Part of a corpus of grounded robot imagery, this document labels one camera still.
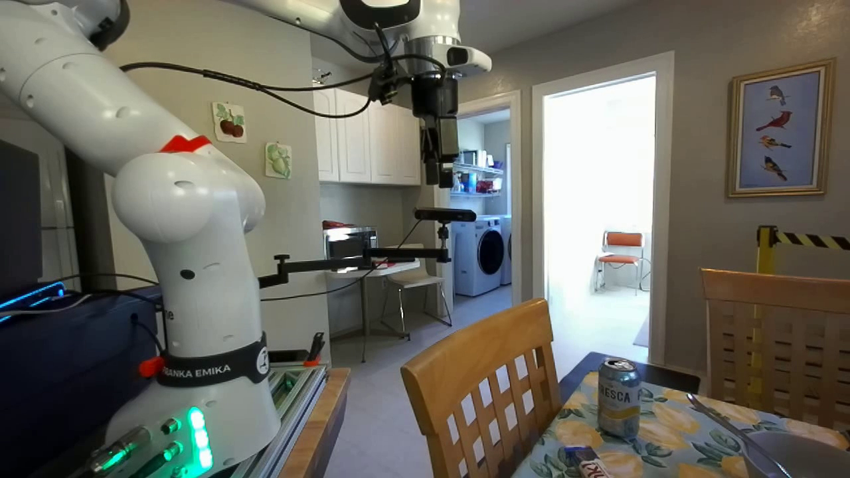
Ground black orange bar clamp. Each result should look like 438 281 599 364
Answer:
267 330 331 369

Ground cherry wall tile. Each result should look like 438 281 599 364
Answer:
211 99 252 147

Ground black exterior camera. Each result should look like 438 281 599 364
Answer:
413 204 481 227

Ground dark blue bag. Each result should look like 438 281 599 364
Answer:
0 287 169 478

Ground orange white folding chair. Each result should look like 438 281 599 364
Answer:
594 228 649 295

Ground white metal leg desk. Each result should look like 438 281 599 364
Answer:
325 259 458 368

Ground black monitor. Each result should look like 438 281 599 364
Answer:
0 139 46 304

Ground white wall cabinets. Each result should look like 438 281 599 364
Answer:
311 86 426 190

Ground aluminium mounting frame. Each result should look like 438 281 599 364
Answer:
235 364 333 478

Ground silver drink can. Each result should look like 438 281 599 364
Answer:
595 356 645 445

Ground framed bird picture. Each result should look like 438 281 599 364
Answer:
724 56 839 203

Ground grey countertop appliance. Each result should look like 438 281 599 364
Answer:
321 224 381 263

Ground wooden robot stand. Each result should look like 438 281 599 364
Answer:
279 368 353 478

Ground white doorway frame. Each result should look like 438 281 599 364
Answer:
529 49 679 368

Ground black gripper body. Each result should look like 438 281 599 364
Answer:
409 74 462 154

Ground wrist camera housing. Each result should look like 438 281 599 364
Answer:
444 42 495 78

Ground white washing machine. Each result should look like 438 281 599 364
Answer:
453 215 517 300

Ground laundry shelf with items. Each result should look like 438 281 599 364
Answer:
453 147 510 200

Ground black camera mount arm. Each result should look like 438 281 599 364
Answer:
256 222 455 292

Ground green wall tile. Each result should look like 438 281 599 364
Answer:
263 139 299 184

